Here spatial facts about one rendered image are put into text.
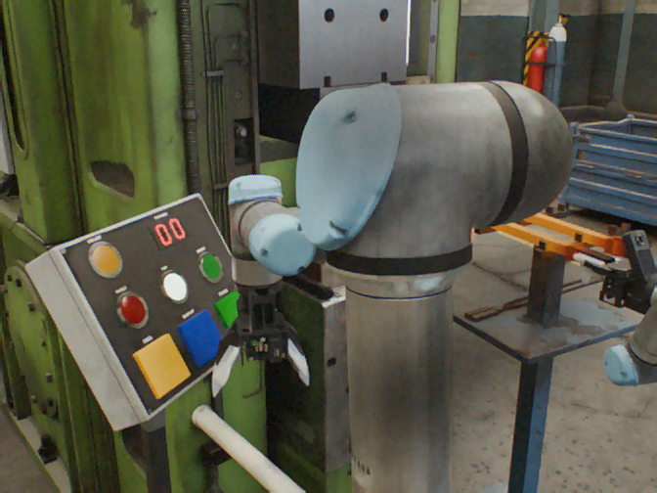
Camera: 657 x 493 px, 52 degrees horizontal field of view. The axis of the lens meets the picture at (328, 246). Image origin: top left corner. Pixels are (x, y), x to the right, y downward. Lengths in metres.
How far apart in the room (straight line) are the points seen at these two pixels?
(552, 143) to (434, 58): 1.33
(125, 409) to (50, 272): 0.22
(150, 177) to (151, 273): 0.35
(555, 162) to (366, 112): 0.15
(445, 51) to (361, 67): 0.45
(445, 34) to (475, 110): 1.38
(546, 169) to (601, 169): 4.85
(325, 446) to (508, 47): 8.52
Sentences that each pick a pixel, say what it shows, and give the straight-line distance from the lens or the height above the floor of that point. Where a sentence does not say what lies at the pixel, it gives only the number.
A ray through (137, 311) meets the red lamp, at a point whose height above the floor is 1.09.
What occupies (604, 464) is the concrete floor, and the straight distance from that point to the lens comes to 2.69.
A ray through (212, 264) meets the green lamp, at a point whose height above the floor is 1.09.
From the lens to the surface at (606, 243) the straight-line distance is 1.68.
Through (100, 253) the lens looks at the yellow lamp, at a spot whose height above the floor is 1.17.
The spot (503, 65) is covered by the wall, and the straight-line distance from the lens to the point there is 9.78.
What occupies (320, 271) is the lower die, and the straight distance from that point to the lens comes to 1.51.
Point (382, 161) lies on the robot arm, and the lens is 0.46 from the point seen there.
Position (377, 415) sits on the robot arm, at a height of 1.22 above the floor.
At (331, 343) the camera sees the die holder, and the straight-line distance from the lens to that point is 1.52.
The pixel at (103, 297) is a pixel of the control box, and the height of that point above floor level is 1.12.
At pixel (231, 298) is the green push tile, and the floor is 1.04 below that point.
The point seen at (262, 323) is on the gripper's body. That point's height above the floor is 1.08.
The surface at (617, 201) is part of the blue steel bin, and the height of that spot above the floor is 0.21.
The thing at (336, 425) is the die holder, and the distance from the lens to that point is 1.64.
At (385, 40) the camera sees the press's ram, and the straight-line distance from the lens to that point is 1.52.
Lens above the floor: 1.51
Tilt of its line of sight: 19 degrees down
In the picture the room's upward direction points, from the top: straight up
